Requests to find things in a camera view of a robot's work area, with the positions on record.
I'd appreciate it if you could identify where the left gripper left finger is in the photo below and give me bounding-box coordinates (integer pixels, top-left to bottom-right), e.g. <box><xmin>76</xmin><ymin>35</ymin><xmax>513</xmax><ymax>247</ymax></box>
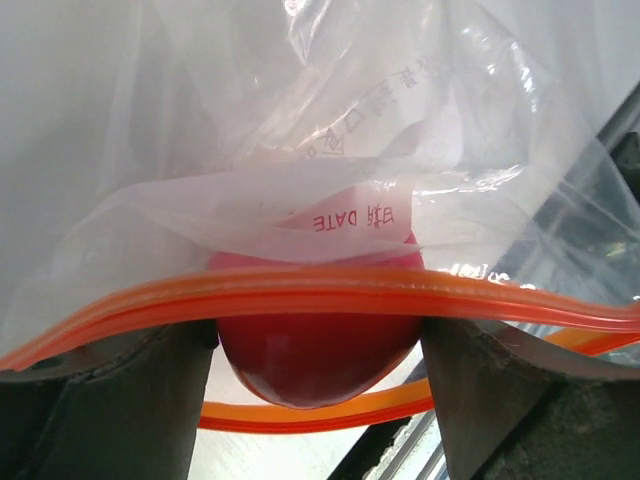
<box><xmin>1</xmin><ymin>320</ymin><xmax>218</xmax><ymax>479</ymax></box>

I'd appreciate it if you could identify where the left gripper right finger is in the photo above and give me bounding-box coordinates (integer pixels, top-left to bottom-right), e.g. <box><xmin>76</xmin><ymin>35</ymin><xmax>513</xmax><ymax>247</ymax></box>
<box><xmin>421</xmin><ymin>318</ymin><xmax>639</xmax><ymax>479</ymax></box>

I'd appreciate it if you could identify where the fake red fruit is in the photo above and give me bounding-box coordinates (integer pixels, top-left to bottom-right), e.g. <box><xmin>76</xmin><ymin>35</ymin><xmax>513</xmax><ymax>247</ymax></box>
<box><xmin>207</xmin><ymin>229</ymin><xmax>426</xmax><ymax>410</ymax></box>

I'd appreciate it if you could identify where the clear zip top bag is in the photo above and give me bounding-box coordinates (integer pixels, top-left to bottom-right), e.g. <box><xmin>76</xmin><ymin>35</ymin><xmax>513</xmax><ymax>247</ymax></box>
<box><xmin>1</xmin><ymin>1</ymin><xmax>639</xmax><ymax>433</ymax></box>

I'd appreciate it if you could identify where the aluminium front rail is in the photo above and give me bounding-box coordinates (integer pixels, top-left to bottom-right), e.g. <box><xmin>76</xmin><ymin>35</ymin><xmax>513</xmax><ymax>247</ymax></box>
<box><xmin>319</xmin><ymin>414</ymin><xmax>451</xmax><ymax>480</ymax></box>

